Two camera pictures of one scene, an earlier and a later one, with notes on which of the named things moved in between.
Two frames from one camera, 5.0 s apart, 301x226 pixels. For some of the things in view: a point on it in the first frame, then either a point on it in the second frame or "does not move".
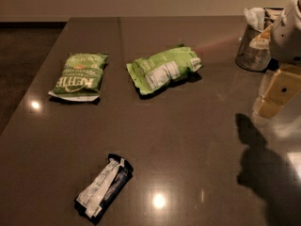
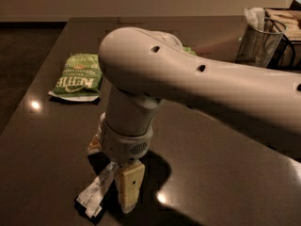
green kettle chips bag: (80, 77) does not move
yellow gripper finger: (283, 85) -> (124, 149)
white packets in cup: (256, 17) does not move
